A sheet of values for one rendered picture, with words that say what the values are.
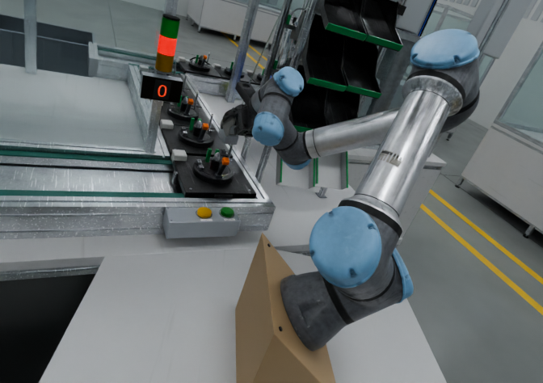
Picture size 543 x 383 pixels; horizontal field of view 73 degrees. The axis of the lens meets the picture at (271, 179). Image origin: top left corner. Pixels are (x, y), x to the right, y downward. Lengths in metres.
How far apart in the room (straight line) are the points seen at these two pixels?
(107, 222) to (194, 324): 0.37
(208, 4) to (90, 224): 8.93
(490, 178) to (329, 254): 4.57
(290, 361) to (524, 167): 4.42
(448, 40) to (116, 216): 0.88
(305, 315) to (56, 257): 0.63
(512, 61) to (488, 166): 5.87
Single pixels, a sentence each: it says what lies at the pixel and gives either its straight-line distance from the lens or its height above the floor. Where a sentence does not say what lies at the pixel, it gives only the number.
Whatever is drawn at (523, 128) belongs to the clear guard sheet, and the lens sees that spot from 5.01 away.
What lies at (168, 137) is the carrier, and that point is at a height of 0.97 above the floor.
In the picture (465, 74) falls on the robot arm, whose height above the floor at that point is 1.54.
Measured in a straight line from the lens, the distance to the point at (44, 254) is 1.08.
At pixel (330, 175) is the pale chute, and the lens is 1.41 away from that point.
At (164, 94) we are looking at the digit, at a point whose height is 1.19.
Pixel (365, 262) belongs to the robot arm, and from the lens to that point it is 0.57.
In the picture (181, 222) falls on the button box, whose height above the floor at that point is 0.96.
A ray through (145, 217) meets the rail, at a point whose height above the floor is 0.92.
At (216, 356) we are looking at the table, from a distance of 0.90.
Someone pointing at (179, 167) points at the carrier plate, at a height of 0.97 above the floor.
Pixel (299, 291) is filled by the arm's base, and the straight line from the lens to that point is 0.74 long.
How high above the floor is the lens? 1.58
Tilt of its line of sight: 27 degrees down
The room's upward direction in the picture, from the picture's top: 19 degrees clockwise
